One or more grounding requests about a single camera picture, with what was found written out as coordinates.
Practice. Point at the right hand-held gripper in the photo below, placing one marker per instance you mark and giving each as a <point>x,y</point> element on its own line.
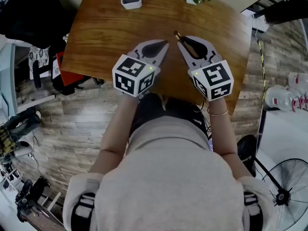
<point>214,80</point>

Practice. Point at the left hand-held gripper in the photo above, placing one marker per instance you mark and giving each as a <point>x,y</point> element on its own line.
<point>134,77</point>

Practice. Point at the person's right forearm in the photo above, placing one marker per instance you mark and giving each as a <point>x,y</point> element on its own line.
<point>226,138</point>

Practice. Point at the person's left forearm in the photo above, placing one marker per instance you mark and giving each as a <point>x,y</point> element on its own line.
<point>113,138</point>

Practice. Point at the person's black trousers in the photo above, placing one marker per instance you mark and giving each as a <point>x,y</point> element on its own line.
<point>149,109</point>

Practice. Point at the yellow black striped strip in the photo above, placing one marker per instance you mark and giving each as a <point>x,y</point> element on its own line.
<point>261,66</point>

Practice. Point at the red box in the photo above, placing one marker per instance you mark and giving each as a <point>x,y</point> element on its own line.
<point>69,73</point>

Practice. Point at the white stool with patterned cushion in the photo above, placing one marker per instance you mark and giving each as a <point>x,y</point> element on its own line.
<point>39,56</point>

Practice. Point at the black office chair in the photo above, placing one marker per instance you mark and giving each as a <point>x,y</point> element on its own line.
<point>36,13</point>

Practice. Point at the person's beige shirt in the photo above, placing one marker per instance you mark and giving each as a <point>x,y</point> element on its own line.
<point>168,177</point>

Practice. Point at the white desk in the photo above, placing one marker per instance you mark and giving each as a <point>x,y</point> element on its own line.
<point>9,80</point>

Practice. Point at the black tripod device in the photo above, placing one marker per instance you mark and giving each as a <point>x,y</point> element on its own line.
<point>31,196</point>

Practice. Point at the dark wooden post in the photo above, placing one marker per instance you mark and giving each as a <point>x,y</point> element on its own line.
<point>281,6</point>

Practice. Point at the black pedestal fan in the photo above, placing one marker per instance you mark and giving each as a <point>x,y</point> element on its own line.
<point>288,191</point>

